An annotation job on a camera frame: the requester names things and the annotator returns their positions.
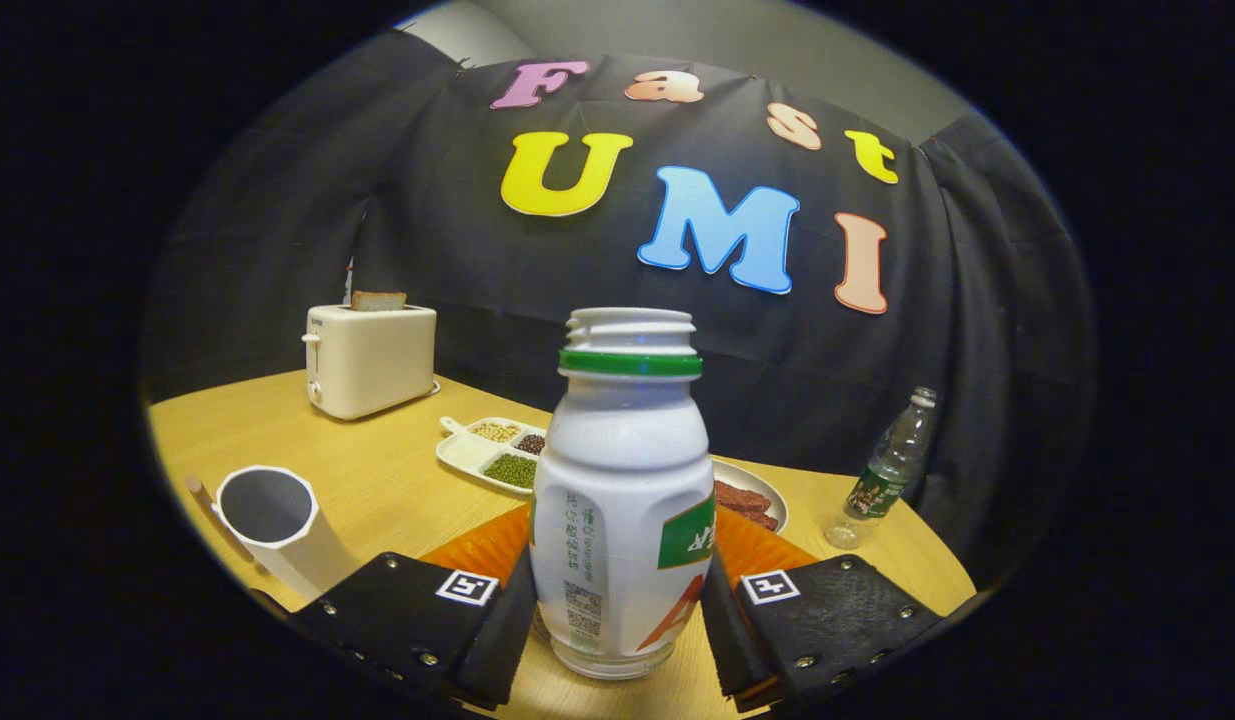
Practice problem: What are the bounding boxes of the wooden table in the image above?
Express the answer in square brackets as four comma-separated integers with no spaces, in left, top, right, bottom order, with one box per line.
[147,370,978,720]

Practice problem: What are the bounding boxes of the white cup with wooden handle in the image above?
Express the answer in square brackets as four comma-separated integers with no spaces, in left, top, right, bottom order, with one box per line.
[185,465,363,601]

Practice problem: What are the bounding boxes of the clear plastic water bottle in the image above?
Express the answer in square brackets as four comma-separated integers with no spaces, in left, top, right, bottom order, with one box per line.
[824,387,939,550]

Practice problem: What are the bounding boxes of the red meat slices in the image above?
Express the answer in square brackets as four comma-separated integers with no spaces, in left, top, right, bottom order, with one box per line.
[714,479,781,532]

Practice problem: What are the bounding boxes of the black backdrop cloth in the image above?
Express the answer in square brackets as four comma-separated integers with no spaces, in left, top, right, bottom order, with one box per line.
[142,25,1098,591]

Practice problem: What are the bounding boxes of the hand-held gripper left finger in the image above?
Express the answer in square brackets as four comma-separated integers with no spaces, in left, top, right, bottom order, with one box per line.
[287,503,538,713]

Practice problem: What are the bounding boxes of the white juice bottle green label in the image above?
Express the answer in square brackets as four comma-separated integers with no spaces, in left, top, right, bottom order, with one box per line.
[529,307,716,682]

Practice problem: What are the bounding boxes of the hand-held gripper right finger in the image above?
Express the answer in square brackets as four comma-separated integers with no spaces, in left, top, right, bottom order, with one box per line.
[702,505,948,713]

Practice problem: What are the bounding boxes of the cream toaster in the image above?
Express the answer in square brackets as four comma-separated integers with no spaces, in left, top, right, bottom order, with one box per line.
[302,304,440,421]

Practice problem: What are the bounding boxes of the white divided dish with beans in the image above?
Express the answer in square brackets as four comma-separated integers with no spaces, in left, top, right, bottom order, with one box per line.
[436,416,548,496]

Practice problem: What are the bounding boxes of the round white plate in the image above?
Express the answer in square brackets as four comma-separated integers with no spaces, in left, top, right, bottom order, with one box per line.
[710,458,790,535]

